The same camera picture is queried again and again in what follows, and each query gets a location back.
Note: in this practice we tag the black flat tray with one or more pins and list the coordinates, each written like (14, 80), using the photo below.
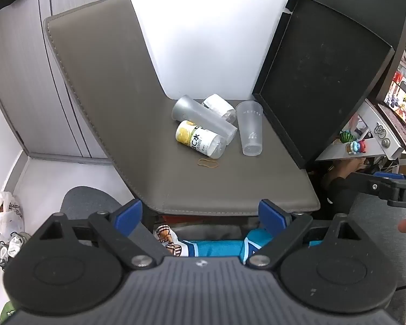
(318, 81)

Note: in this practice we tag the white plastic bag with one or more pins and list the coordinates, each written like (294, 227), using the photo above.
(3, 213)

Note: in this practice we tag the white shelf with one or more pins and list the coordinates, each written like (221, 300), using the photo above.
(375, 142)

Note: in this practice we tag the white label plastic bottle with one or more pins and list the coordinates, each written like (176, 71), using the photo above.
(220, 106)

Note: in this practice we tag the watermelon toy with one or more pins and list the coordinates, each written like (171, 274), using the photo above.
(347, 137)

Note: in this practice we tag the grey wardrobe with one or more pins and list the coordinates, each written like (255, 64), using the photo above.
(27, 74)

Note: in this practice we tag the frosted plastic cup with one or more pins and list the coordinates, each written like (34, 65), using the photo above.
(203, 118)
(250, 128)

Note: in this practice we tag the grey leather desk mat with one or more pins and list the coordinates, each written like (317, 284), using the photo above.
(115, 84)

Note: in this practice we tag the small blue figurine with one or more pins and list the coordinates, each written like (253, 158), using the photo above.
(356, 147)

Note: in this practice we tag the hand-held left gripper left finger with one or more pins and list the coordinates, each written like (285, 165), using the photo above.
(130, 214)

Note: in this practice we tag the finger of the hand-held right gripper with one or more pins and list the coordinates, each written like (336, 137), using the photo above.
(372, 186)

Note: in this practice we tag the grey white shoe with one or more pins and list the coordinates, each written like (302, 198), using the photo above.
(12, 249)

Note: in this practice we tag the blue printed cloth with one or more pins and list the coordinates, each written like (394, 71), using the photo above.
(209, 249)

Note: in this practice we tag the colourful printed poster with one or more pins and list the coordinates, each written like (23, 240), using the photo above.
(404, 91)

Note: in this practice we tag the yellow label plastic bottle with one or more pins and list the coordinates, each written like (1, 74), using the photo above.
(198, 138)

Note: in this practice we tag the tan rubber band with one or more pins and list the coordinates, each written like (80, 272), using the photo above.
(208, 163)

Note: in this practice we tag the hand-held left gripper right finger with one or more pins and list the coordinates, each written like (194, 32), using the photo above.
(271, 215)

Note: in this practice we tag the grey round cushion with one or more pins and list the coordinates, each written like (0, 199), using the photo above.
(88, 199)

